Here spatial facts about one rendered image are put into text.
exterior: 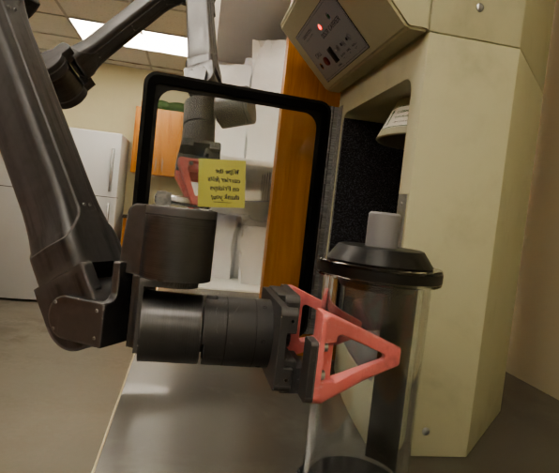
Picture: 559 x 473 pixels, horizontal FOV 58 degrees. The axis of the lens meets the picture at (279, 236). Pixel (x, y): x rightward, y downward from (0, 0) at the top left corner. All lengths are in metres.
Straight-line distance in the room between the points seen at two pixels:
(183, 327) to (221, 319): 0.03
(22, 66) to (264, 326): 0.32
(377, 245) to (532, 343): 0.69
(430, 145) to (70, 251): 0.38
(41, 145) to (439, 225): 0.41
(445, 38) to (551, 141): 0.54
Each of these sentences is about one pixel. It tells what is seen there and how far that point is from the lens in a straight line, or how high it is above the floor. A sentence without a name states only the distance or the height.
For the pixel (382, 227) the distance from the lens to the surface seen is 0.43.
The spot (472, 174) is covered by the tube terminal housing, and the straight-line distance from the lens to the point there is 0.60.
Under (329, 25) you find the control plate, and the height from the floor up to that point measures 1.46.
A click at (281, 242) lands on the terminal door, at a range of 0.83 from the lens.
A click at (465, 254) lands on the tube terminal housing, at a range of 0.60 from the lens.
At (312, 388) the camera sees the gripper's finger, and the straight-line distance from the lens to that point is 0.38.
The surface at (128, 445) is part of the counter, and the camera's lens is 0.59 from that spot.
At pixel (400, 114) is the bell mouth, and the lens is 0.70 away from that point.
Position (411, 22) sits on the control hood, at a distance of 0.60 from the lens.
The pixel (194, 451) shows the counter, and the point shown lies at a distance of 0.58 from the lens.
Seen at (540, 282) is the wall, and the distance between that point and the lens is 1.07.
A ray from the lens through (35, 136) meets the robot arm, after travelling 0.49.
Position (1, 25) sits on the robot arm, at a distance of 0.55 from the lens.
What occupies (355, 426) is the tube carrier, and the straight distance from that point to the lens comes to 0.43.
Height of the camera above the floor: 1.20
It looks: 3 degrees down
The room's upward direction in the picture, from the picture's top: 6 degrees clockwise
